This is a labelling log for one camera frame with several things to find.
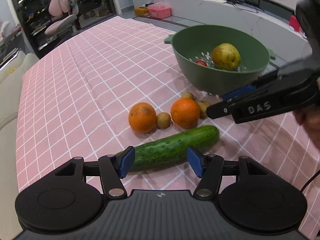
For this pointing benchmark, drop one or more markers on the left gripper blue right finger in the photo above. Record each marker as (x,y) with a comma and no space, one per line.
(209,169)

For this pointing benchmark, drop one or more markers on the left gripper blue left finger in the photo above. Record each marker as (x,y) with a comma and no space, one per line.
(113,168)

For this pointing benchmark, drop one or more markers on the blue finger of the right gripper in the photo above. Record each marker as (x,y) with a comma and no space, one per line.
(238,92)
(223,108)

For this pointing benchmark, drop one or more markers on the brown longan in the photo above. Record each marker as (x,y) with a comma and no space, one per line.
(188,95)
(163,120)
(203,105)

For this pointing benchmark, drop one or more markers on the yellow-green pear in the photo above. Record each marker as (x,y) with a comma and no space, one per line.
(226,57)

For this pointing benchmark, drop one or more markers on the green cucumber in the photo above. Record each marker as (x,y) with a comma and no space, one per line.
(172,150)

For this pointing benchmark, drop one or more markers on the red cherry tomato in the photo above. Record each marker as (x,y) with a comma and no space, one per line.
(201,62)

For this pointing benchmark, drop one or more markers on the spotted orange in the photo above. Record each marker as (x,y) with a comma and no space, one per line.
(142,117)

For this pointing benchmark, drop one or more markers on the right hand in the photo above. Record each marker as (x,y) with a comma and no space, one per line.
(309,118)

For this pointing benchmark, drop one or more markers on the white tv cabinet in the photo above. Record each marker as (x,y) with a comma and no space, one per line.
(270,31)

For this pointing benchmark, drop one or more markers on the red box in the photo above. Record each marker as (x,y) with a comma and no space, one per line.
(294,25)

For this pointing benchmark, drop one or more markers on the green colander bowl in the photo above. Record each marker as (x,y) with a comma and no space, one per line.
(197,43)

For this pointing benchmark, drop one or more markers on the pink checkered tablecloth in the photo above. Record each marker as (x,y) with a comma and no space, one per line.
(74,109)

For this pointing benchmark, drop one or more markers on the pink storage box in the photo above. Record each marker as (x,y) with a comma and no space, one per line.
(159,11)

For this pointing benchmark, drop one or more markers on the orange box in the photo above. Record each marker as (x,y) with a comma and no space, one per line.
(141,11)

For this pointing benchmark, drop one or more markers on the beige sofa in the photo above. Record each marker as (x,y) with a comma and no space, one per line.
(11,84)

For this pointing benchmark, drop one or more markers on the pink office chair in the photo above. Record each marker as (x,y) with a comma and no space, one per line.
(58,8)

